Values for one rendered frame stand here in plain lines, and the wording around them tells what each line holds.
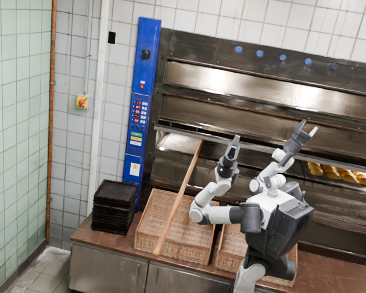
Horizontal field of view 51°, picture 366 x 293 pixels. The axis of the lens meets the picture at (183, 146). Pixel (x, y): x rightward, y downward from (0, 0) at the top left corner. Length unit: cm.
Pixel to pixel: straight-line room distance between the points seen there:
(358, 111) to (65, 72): 218
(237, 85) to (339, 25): 77
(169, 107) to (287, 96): 87
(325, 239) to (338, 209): 28
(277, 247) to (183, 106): 133
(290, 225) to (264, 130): 105
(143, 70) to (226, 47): 63
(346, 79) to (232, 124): 84
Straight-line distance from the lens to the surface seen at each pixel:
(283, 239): 206
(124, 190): 300
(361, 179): 330
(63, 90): 320
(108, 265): 299
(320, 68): 284
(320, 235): 327
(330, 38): 281
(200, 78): 283
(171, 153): 302
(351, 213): 321
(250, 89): 281
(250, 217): 193
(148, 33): 285
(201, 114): 289
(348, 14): 283
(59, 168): 343
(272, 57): 280
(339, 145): 297
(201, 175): 306
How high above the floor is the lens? 229
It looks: 21 degrees down
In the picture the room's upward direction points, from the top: 9 degrees clockwise
